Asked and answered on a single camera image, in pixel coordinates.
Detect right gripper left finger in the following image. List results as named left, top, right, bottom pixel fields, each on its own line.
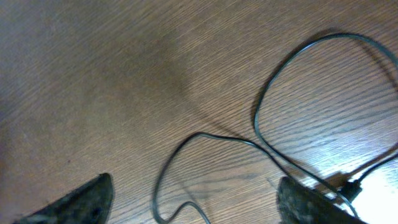
left=14, top=173, right=113, bottom=224

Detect thin black USB cable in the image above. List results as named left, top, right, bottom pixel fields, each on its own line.
left=151, top=32, right=398, bottom=224

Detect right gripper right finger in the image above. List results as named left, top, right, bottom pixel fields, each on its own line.
left=277, top=177, right=365, bottom=224

